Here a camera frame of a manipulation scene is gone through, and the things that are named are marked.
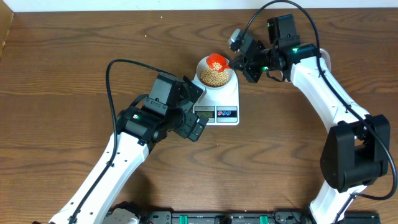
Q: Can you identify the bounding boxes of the red plastic measuring scoop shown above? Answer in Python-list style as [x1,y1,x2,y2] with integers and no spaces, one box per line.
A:
[206,54,230,72]

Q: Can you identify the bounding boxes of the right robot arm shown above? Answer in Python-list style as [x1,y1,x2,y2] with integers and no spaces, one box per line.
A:
[228,14,395,223]

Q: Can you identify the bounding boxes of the white digital kitchen scale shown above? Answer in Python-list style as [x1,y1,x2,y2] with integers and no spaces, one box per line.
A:
[193,69,240,126]

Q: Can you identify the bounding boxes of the soybeans in grey bowl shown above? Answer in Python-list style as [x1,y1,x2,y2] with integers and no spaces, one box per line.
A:
[200,67,229,87]

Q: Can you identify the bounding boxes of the grey plastic bowl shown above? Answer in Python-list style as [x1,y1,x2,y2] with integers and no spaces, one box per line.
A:
[195,53,233,88]

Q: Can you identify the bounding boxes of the pile of soybeans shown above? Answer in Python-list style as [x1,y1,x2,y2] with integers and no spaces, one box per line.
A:
[213,62,223,71]

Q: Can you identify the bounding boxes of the clear plastic bean container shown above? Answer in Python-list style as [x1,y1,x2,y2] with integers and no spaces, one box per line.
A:
[320,48,331,71]

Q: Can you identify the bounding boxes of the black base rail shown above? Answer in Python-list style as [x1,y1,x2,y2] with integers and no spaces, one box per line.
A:
[105,210,381,224]

